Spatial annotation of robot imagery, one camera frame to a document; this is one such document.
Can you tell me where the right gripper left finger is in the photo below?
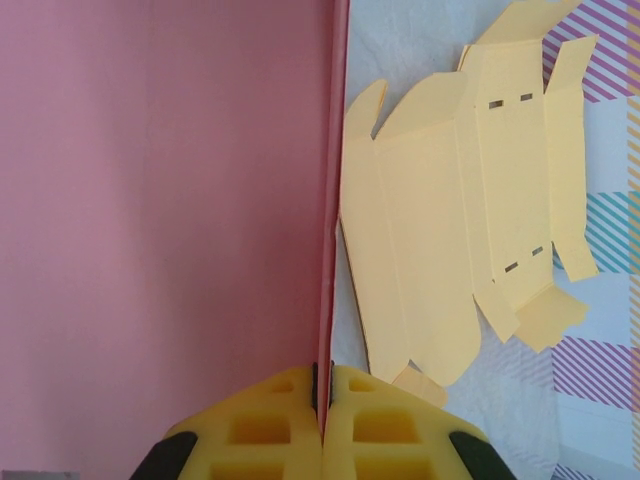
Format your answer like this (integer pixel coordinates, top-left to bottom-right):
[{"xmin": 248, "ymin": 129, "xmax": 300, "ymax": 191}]
[{"xmin": 132, "ymin": 363, "xmax": 325, "ymax": 480}]

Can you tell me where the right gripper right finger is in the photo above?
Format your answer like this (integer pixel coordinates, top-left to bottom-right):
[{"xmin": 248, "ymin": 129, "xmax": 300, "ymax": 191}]
[{"xmin": 322, "ymin": 364, "xmax": 516, "ymax": 480}]

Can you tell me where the yellow paper box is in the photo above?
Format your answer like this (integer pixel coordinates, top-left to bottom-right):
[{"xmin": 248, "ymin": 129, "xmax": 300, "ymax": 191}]
[{"xmin": 338, "ymin": 0, "xmax": 601, "ymax": 402}]

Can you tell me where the pink paper box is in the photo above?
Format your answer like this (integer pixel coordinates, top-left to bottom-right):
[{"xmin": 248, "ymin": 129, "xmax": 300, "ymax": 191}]
[{"xmin": 0, "ymin": 0, "xmax": 351, "ymax": 480}]

